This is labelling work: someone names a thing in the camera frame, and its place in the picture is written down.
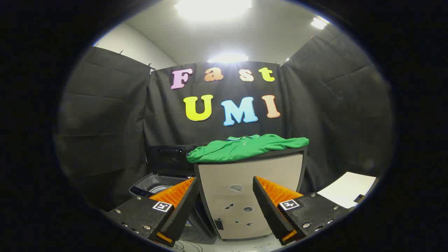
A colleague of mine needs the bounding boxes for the black backdrop cloth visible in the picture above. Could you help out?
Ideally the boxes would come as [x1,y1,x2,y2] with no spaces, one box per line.
[52,24,396,214]

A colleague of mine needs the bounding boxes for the white paper sheet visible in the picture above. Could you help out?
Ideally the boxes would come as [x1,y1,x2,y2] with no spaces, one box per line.
[317,171,377,209]

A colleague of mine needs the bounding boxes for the green polo shirt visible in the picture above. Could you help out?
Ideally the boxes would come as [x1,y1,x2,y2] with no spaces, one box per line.
[187,134,310,163]

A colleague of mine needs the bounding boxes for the beige cabinet with black frame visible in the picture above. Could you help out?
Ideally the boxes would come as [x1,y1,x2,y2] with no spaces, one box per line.
[194,146,308,240]

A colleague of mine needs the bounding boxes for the long ceiling light panel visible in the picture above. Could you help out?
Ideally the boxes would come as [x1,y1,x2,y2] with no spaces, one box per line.
[207,53,249,63]

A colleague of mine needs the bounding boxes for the grey washing machine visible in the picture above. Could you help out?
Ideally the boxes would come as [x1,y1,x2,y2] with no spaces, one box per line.
[129,171,217,244]

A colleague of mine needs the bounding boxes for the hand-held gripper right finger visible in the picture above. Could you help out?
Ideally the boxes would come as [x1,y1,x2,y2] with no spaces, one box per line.
[253,176,354,245]

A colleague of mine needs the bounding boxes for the dark glass washing machine lid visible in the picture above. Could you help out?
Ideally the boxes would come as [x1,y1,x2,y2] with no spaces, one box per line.
[146,145,197,175]

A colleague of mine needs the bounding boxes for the thin grey cables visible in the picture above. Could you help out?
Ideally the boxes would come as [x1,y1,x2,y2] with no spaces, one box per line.
[171,235,215,252]

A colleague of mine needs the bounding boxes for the large ceiling light panel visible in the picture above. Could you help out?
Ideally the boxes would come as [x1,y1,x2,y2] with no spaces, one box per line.
[174,0,252,20]

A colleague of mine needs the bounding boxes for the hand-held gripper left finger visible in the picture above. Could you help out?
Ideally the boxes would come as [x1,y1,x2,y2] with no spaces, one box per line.
[107,177,199,247]

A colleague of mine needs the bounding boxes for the small ceiling light panel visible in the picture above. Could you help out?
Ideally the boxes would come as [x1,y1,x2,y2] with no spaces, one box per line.
[311,17,329,30]

